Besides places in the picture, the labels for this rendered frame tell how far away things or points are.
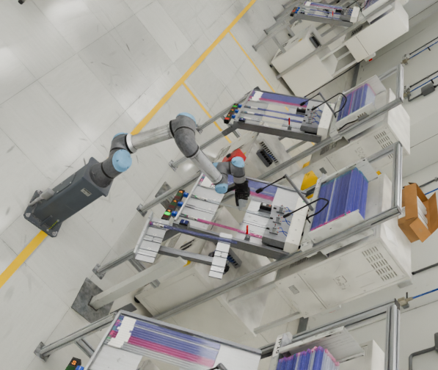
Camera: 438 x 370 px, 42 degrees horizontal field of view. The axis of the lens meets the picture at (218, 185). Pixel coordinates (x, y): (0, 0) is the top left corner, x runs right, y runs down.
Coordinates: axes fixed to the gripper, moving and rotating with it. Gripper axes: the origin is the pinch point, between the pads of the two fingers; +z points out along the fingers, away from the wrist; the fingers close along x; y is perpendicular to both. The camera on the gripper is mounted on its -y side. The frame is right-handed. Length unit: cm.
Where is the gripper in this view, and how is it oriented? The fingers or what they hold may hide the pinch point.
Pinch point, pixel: (238, 208)
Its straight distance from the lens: 359.2
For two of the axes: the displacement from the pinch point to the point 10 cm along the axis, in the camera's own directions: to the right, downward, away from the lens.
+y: 9.6, 0.5, -2.8
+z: 1.0, 8.6, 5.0
